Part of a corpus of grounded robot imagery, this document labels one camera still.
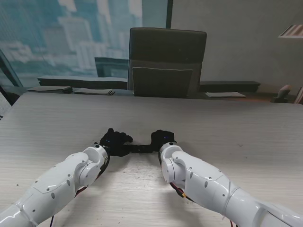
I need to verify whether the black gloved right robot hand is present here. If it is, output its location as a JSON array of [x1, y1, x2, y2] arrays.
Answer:
[[149, 129, 177, 153]]

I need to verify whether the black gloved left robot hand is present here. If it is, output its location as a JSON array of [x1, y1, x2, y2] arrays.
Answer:
[[99, 128, 134, 158]]

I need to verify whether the black remote control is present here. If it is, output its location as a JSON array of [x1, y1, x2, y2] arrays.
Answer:
[[127, 144, 153, 154]]

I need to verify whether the grey paper stack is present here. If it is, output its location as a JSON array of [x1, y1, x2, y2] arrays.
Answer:
[[74, 87, 116, 96]]

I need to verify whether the long dark low bench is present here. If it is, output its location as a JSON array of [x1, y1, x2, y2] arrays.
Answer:
[[37, 75, 128, 90]]

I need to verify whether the white paper sheet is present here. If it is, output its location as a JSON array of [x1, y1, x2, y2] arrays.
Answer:
[[205, 92, 247, 98]]

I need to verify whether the short dark low bench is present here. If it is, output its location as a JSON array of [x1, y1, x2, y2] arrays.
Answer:
[[200, 80, 261, 93]]

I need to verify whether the dark grey folder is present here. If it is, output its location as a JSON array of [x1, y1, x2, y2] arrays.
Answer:
[[27, 86, 73, 94]]

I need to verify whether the dark office chair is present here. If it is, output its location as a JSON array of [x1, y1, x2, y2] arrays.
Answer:
[[127, 27, 208, 99]]

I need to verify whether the beige figurine ornament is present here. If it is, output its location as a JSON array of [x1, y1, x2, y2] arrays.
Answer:
[[271, 84, 292, 104]]

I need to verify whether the red black right arm cable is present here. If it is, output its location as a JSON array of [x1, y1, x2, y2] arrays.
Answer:
[[169, 182, 235, 227]]

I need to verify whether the dark window frame post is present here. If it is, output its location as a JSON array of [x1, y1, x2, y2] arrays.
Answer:
[[166, 0, 174, 29]]

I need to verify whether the slanted dark window frame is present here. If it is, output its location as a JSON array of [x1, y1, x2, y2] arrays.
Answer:
[[0, 49, 24, 106]]

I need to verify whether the wooden frame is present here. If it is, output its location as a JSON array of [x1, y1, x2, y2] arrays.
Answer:
[[294, 86, 303, 105]]

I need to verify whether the wall shelf with books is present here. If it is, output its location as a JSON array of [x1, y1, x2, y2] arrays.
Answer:
[[277, 25, 303, 38]]

